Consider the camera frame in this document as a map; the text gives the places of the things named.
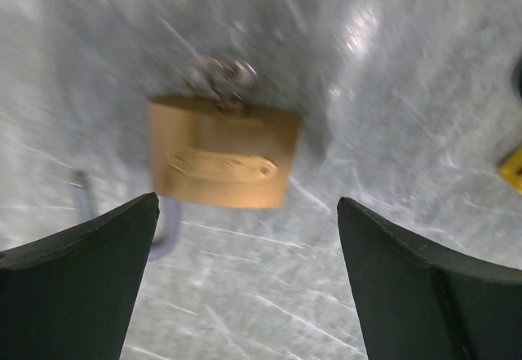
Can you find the yellow padlock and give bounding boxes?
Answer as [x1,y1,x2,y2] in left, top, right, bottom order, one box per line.
[499,148,522,193]

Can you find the silver key ring keys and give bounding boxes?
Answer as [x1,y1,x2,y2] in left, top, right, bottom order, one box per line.
[184,56,258,100]

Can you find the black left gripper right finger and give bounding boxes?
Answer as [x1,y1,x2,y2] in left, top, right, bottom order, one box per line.
[337,198,521,359]

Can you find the large brass padlock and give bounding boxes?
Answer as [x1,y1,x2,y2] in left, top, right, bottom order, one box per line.
[73,95,302,261]

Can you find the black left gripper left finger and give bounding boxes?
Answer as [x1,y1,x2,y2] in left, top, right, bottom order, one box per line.
[1,193,159,359]

